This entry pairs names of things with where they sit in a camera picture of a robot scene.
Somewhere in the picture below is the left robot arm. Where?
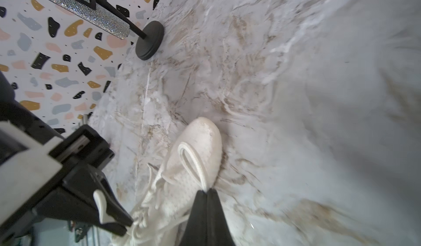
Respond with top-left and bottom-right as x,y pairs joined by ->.
1,77 -> 133,243

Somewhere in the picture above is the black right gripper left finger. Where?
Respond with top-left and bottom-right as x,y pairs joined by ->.
179,191 -> 207,246

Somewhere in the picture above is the white sneaker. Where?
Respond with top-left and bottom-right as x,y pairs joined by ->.
111,117 -> 223,246

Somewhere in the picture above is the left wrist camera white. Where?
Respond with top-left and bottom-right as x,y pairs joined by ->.
1,122 -> 63,224

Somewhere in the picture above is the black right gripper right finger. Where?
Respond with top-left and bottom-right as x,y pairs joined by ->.
207,189 -> 235,246

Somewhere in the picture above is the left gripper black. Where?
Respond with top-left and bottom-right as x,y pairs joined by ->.
1,125 -> 133,242

